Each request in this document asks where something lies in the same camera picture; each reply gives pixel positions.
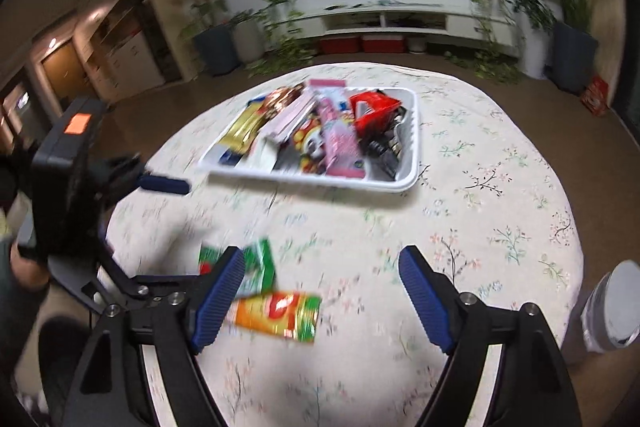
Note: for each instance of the person's left hand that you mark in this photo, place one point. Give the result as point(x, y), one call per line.
point(27, 272)

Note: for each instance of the white plastic tray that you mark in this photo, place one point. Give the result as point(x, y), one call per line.
point(407, 147)

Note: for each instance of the white plant pot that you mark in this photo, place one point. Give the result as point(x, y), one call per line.
point(247, 39)

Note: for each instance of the red heart-print snack packet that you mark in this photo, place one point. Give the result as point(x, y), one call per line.
point(282, 99)

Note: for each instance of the trailing vine plant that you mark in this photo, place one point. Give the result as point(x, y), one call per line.
point(285, 52)
point(492, 7)

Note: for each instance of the red storage box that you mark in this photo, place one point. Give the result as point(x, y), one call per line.
point(382, 43)

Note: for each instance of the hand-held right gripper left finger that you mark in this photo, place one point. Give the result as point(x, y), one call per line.
point(220, 297)

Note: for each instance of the large white and red snack bag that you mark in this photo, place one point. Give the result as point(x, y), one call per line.
point(262, 154)

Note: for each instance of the orange snack packet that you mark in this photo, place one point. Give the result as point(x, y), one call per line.
point(275, 314)

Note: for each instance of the wooden shelving unit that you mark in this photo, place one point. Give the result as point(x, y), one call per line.
point(125, 37)

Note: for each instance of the green and white snack packet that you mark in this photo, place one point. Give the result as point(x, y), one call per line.
point(260, 262)

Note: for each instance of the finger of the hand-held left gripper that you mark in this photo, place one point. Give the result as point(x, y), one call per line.
point(125, 279)
point(165, 183)

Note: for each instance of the dark plant pot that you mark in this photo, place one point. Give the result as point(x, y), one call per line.
point(216, 49)
point(570, 57)

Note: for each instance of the person's left forearm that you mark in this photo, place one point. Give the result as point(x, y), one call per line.
point(15, 327)

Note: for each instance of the black snack packet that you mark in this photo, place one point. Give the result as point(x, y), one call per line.
point(387, 152)

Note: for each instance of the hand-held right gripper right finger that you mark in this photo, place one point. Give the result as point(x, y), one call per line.
point(425, 302)

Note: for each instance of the red patterned snack packet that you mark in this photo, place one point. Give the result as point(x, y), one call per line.
point(307, 147)

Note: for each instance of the white trash bin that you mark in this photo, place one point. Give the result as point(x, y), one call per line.
point(612, 307)

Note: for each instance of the pale pink snack packet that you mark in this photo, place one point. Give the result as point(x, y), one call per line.
point(295, 117)

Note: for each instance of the white low cabinet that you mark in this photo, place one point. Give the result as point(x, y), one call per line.
point(375, 18)

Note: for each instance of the blue and yellow snack packet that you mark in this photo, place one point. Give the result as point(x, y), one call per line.
point(232, 155)

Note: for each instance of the red cardboard box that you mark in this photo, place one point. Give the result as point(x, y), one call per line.
point(595, 94)

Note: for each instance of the gold snack packet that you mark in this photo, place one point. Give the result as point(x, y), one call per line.
point(245, 127)

